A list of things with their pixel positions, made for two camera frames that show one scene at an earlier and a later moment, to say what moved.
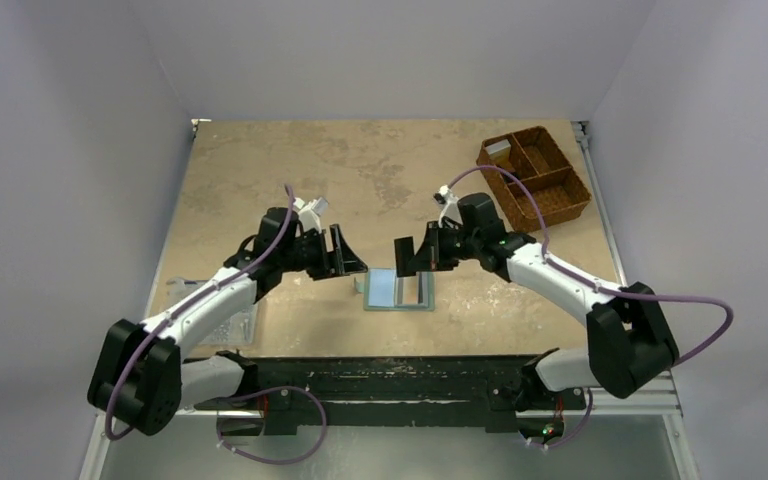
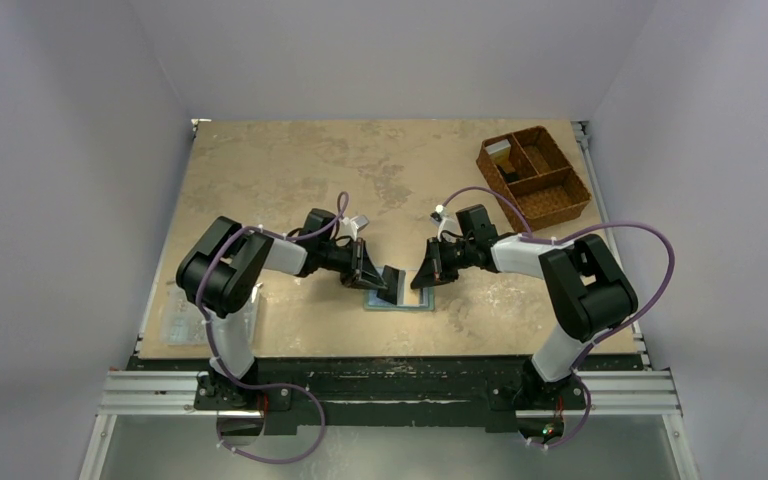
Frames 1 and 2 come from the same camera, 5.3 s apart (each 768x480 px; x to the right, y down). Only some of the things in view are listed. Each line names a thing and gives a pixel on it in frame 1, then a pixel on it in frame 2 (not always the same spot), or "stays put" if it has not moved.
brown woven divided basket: x=534 y=156 stays put
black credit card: x=404 y=251 -> x=390 y=278
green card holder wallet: x=384 y=290 stays put
